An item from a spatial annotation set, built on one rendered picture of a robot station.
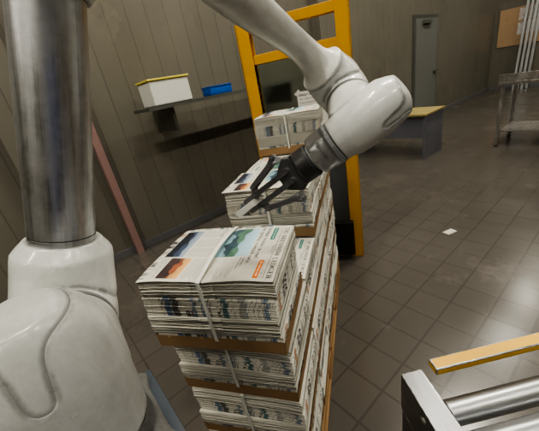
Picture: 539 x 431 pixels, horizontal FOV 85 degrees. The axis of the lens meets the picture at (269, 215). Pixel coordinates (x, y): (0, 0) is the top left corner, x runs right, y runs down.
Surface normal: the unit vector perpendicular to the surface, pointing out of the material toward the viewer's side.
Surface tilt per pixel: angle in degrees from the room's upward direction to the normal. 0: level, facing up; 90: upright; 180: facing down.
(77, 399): 87
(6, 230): 90
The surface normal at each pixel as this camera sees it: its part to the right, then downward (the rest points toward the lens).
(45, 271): 0.24, 0.10
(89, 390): 0.82, 0.00
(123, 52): 0.64, 0.20
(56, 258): 0.40, -0.40
